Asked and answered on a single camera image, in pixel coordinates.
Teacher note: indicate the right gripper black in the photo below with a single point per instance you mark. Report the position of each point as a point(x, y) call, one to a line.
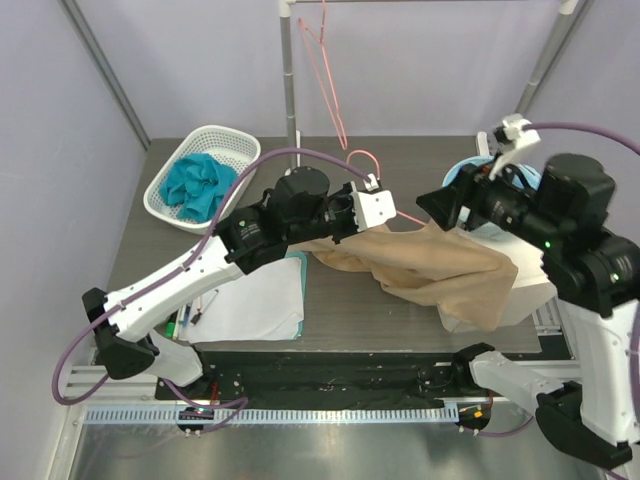
point(472, 188)

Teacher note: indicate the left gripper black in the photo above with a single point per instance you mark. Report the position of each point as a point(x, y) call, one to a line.
point(346, 197)

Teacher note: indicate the beige t shirt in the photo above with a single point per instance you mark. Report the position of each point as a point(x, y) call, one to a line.
point(429, 267)

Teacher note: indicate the teal t shirt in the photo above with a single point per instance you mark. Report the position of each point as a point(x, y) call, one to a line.
point(196, 184)

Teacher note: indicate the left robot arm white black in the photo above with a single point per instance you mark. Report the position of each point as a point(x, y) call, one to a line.
point(299, 208)

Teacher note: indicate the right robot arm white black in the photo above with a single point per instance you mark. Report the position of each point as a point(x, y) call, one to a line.
point(596, 276)

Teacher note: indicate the light blue headphones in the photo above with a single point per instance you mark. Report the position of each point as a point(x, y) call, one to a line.
point(526, 221)

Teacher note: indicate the white paper sheets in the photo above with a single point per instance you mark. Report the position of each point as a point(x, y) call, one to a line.
point(262, 306)

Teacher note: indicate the white drawer storage box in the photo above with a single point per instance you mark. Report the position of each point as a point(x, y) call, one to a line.
point(531, 288)

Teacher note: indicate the white perforated plastic basket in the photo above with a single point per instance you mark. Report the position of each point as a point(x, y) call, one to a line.
point(229, 146)

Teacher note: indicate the blue barrel marker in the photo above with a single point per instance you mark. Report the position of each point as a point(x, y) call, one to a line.
point(186, 315)

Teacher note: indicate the green marker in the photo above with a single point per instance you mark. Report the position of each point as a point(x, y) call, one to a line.
point(173, 326)

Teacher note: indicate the clothes rack metal pole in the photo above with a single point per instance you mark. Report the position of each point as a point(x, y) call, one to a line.
point(285, 12)

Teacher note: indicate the right rack metal pole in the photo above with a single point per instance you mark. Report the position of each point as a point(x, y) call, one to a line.
point(567, 21)

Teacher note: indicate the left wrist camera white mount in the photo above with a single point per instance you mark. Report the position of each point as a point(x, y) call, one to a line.
point(373, 205)

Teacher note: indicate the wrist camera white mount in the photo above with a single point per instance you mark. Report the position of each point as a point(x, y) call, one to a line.
point(373, 205)
point(516, 138)

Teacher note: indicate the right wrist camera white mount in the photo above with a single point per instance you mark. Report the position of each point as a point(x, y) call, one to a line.
point(516, 138)

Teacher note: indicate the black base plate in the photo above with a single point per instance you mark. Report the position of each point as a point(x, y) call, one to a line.
point(331, 381)

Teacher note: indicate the white slotted cable duct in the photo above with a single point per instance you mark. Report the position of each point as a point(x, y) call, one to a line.
point(178, 414)

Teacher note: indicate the left frame metal post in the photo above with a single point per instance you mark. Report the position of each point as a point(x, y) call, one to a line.
point(103, 66)

